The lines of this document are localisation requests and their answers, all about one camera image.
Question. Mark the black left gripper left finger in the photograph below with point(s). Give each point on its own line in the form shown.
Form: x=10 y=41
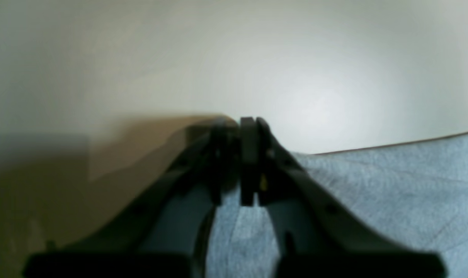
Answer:
x=167 y=216

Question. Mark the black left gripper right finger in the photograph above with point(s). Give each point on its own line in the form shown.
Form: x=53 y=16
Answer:
x=306 y=218

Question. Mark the grey T-shirt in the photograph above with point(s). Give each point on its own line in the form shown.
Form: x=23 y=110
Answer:
x=416 y=194

